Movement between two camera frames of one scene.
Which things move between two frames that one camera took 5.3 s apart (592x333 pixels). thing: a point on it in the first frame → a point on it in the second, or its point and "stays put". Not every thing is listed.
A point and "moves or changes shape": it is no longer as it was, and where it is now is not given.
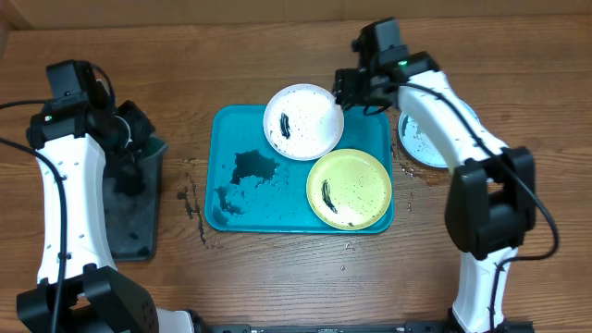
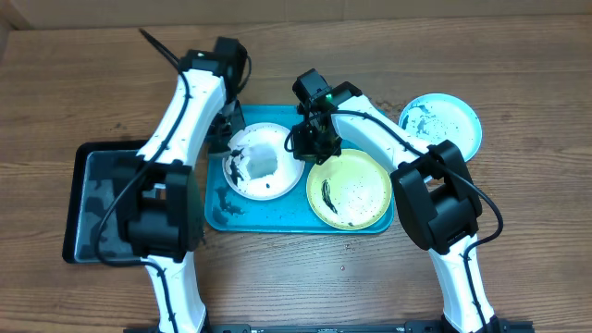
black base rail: [362, 327] stays put
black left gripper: [144, 125] → [237, 124]
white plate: [303, 121] moves or changes shape
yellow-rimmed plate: [349, 189] stays put
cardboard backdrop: [34, 14] stays put
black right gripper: [345, 88] → [311, 148]
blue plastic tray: [254, 188] stays put
